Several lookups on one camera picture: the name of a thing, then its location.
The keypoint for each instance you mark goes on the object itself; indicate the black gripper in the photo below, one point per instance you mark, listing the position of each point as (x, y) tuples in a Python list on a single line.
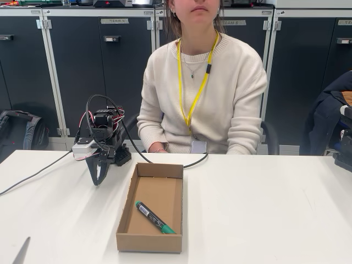
[(99, 161)]

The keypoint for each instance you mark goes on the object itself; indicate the green black marker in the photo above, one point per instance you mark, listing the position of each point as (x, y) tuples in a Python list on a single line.
[(149, 215)]

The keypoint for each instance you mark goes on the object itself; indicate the left forearm in cream sleeve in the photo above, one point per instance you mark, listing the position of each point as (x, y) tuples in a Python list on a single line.
[(244, 140)]

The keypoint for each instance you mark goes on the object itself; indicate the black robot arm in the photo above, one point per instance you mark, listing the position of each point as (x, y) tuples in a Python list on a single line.
[(103, 118)]

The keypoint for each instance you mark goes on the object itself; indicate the person in cream sweater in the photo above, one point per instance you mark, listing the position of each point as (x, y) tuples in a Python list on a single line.
[(225, 96)]

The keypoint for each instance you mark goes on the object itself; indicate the person's right hand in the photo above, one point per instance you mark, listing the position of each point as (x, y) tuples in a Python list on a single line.
[(158, 147)]

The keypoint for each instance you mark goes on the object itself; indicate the brown cardboard box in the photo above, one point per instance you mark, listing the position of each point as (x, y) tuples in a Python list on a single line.
[(154, 192)]

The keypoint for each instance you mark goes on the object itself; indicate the grey black backpack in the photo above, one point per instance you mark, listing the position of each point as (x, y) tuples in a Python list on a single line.
[(30, 132)]

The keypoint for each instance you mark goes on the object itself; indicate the clear name badge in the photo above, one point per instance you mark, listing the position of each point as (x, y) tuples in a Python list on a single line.
[(199, 147)]

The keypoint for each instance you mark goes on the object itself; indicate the grey flat strip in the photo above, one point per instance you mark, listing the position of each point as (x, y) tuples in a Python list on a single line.
[(22, 253)]

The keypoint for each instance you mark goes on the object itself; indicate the grey team 4 label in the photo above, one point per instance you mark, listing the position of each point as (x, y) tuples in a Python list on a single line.
[(114, 21)]

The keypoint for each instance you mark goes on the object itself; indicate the black case with red mark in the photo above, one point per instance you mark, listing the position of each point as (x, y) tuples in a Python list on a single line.
[(112, 2)]

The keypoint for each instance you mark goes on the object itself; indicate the clear drinking glass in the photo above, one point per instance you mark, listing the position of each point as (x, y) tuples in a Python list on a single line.
[(66, 2)]

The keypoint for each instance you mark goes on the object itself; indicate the grey team 5 label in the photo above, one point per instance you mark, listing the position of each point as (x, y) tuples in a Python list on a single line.
[(233, 22)]

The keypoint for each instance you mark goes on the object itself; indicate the dark navy jacket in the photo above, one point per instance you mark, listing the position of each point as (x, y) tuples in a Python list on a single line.
[(327, 115)]

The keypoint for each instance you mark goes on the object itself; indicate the grey cabinet label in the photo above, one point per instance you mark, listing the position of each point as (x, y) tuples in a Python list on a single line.
[(345, 22)]

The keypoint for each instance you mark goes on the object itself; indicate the white gripper camera box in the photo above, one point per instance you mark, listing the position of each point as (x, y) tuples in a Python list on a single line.
[(82, 149)]

